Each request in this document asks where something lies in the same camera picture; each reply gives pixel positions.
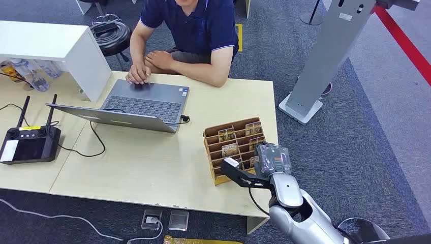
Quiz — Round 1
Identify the clear plastic bottle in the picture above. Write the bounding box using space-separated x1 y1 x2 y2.
10 58 50 92
35 60 63 79

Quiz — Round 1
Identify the silver kiosk stand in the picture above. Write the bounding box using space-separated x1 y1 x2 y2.
278 0 379 126

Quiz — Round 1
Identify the black controller cable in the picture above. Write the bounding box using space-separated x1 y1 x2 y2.
57 120 106 158

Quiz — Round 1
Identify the round silver robot shell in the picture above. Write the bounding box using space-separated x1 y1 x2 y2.
337 217 391 244

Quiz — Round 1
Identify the thin black desk cable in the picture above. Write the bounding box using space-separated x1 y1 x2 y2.
0 103 32 127

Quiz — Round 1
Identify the white furniture leg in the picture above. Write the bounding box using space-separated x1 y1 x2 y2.
75 0 106 16

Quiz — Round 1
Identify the black coiled cable bundle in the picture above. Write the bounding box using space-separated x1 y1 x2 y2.
89 14 132 48

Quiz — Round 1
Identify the yellow floor marker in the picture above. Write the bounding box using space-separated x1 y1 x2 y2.
234 23 244 53

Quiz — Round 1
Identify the white desk shelf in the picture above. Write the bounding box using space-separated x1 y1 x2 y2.
0 20 112 103

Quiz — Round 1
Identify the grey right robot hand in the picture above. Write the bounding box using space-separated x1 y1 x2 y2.
253 142 292 178

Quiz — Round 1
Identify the person's right hand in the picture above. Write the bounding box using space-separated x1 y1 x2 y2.
125 62 152 85

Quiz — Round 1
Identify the grey laptop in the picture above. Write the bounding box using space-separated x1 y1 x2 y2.
46 79 190 134

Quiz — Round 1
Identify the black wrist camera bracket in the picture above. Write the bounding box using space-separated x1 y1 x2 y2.
220 159 272 190

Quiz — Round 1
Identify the white floor cable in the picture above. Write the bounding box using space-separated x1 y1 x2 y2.
0 198 164 244

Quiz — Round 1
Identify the person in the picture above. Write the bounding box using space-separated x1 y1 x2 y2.
125 0 240 88

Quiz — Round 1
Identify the yellow floor tape square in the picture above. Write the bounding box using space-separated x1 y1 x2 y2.
163 235 244 244

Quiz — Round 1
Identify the brown cardboard card holder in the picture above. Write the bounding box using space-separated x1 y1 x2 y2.
202 116 267 187

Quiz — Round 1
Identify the floor socket with plug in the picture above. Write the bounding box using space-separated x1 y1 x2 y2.
140 208 163 231

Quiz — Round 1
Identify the black remote controller with antennas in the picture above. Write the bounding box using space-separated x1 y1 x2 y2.
0 94 62 165

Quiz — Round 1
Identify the silver floor socket cover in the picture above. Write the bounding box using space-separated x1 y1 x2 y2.
168 210 190 232

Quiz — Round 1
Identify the light wooden desk leg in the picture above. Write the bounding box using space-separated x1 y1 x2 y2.
246 216 271 235

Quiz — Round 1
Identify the black laptop cable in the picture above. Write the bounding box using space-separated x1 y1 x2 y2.
166 114 191 126

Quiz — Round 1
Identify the black round stool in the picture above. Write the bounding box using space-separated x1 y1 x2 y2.
100 35 133 71

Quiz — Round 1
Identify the person's left hand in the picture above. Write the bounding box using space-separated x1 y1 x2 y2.
144 50 176 71

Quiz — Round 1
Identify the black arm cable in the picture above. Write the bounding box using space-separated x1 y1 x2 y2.
248 187 271 217

